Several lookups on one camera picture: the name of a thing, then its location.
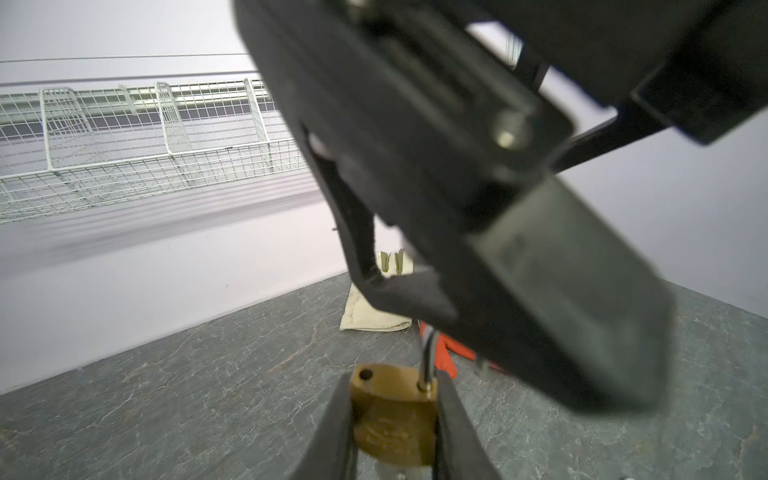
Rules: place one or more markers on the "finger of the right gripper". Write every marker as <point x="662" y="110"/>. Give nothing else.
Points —
<point x="434" y="158"/>

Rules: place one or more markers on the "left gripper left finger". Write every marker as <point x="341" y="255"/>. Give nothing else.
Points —
<point x="332" y="453"/>

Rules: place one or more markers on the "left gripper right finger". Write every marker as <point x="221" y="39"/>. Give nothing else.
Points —
<point x="459" y="453"/>

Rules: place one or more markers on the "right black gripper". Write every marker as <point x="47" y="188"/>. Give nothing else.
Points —
<point x="700" y="66"/>

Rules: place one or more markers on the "brass padlock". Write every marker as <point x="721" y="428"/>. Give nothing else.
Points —
<point x="395" y="409"/>

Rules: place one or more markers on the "red rubber glove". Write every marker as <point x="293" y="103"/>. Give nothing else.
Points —
<point x="444" y="350"/>

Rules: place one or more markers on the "white wire wall shelf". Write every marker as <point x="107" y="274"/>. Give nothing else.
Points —
<point x="65" y="150"/>

